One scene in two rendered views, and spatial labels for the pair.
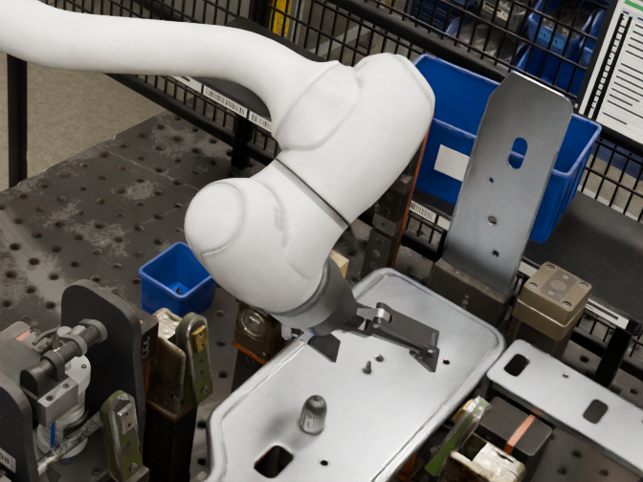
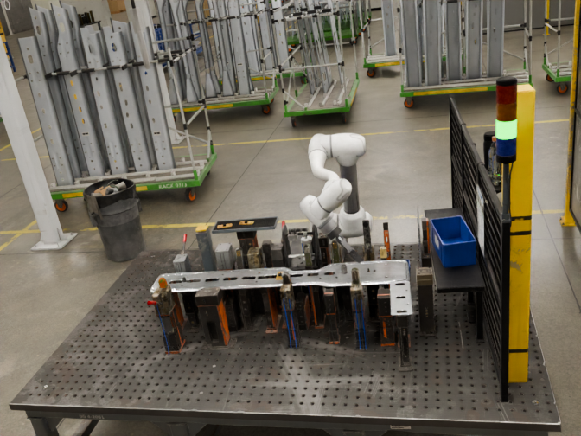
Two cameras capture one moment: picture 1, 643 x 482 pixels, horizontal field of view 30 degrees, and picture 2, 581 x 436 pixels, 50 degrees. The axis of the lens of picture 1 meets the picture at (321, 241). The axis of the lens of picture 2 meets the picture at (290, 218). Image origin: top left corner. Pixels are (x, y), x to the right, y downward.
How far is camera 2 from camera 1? 2.68 m
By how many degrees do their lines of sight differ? 62
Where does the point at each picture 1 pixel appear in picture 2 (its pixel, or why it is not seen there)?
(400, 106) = (334, 187)
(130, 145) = not seen: hidden behind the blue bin
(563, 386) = (402, 291)
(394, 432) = not seen: hidden behind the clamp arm
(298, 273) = (314, 215)
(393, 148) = (330, 195)
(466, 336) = (399, 276)
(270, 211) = (309, 201)
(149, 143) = not seen: hidden behind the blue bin
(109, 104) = (546, 272)
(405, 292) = (400, 265)
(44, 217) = (400, 251)
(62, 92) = (534, 263)
